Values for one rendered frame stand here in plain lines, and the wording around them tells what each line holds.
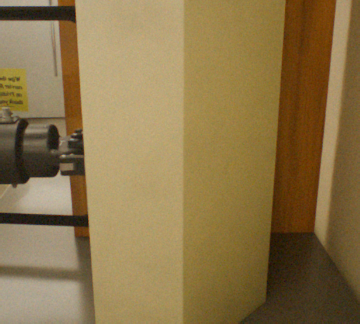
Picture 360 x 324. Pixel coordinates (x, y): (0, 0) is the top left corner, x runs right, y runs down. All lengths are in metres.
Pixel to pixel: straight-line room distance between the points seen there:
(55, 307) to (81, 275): 0.09
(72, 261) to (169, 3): 0.57
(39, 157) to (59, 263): 0.31
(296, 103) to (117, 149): 0.48
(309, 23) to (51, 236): 0.64
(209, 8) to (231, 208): 0.26
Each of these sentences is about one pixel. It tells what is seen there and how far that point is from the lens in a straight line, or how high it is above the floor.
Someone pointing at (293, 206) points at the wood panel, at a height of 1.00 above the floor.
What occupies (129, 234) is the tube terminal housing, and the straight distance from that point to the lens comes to 0.59.
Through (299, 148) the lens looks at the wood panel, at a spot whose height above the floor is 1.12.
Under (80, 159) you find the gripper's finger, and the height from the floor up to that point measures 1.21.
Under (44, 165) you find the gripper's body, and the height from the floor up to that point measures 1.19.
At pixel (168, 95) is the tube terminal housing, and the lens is 0.53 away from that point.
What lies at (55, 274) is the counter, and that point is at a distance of 0.91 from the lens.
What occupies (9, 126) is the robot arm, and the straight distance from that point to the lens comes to 0.69.
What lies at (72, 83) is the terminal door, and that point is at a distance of 0.86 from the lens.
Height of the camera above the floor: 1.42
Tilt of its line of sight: 18 degrees down
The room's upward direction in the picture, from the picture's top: straight up
